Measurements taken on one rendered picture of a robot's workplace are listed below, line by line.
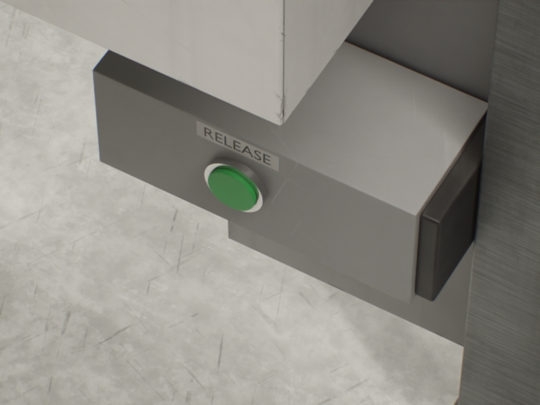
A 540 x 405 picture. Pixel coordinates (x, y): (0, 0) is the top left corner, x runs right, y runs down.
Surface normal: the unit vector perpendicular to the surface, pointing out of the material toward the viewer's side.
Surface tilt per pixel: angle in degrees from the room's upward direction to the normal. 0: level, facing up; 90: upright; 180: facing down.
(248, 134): 0
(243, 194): 90
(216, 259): 0
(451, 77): 90
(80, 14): 90
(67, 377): 0
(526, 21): 90
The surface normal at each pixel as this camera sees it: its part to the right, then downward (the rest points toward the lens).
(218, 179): -0.50, 0.69
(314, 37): 0.87, 0.40
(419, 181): 0.00, -0.60
